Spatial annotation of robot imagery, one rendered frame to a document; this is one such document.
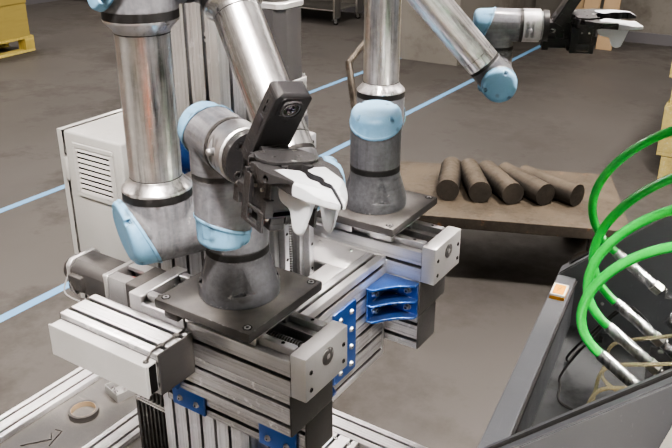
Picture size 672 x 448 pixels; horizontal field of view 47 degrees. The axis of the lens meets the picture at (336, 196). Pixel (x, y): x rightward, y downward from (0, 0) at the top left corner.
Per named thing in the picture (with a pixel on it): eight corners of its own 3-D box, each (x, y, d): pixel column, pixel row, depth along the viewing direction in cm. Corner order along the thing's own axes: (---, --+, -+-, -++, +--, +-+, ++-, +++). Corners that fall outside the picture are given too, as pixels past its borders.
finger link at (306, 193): (336, 250, 78) (292, 218, 85) (343, 195, 76) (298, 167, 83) (309, 254, 76) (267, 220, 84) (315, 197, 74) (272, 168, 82)
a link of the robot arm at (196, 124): (228, 151, 109) (225, 92, 106) (263, 175, 101) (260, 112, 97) (175, 161, 106) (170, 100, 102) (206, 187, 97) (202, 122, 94)
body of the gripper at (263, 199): (321, 229, 88) (272, 194, 97) (329, 157, 85) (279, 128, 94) (260, 236, 84) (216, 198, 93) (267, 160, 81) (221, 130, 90)
